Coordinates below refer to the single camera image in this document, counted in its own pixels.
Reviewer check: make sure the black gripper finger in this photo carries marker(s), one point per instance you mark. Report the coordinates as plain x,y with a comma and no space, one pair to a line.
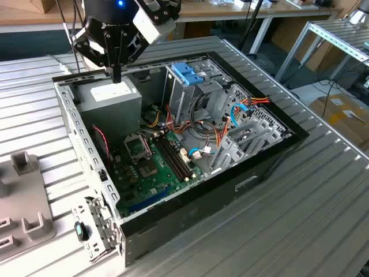
86,47
138,46

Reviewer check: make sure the grey metal disk bay cage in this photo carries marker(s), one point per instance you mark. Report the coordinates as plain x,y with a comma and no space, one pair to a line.
275,131

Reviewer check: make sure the blue plastic drive latch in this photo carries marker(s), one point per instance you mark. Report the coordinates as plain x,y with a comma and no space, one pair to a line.
184,73

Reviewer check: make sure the small brown box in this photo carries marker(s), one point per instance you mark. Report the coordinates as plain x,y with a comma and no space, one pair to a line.
49,5

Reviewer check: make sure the grey metal drive cage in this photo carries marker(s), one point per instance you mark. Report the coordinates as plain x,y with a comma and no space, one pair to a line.
184,98

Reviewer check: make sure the grey power supply unit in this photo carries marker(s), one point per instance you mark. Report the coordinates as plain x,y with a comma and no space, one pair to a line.
109,115

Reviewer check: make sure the long wooden desk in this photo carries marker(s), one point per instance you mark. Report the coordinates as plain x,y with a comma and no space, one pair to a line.
201,11

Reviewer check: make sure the CPU socket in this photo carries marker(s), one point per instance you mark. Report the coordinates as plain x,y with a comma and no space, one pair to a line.
136,147

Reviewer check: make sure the thin locking lever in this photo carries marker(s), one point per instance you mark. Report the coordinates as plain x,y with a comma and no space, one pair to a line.
149,148

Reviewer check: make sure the black tripod stand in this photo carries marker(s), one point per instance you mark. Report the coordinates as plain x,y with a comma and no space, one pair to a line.
251,20

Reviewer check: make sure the black RAM slot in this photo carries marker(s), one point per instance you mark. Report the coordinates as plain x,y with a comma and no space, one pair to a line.
168,158
171,158
175,158
179,158

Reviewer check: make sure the beige board connector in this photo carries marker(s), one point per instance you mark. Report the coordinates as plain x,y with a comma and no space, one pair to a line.
185,157

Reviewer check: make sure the dark chipset chip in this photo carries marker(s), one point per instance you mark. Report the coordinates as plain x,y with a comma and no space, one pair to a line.
147,169

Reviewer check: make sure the green motherboard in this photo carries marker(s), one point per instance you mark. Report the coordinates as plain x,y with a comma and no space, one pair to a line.
161,179

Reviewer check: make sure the brown cardboard sheet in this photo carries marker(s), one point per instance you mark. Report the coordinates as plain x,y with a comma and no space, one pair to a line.
291,43

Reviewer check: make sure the blue expansion slot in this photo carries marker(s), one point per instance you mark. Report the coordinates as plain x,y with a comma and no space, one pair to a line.
150,200

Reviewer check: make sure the grey parts rack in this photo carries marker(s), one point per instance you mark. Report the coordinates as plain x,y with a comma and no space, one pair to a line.
26,190

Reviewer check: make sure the black open PC case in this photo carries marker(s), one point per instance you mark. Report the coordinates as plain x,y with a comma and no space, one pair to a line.
201,207

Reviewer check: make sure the black blue case latch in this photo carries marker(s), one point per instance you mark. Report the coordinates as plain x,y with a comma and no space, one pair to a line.
80,231

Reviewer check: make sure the metal slat side table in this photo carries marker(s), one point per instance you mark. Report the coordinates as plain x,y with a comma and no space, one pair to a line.
337,31

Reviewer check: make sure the labelled cardboard box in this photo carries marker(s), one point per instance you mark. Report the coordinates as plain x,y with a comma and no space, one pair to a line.
340,121

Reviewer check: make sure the small metal tool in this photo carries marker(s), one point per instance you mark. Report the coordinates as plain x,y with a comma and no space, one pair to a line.
357,116

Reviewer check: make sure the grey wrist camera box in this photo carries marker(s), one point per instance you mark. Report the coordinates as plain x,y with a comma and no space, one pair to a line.
150,26

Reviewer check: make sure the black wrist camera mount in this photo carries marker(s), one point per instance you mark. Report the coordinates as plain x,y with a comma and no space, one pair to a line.
161,10

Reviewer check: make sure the grey card retainer bracket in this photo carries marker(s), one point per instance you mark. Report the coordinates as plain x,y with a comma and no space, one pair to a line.
103,225

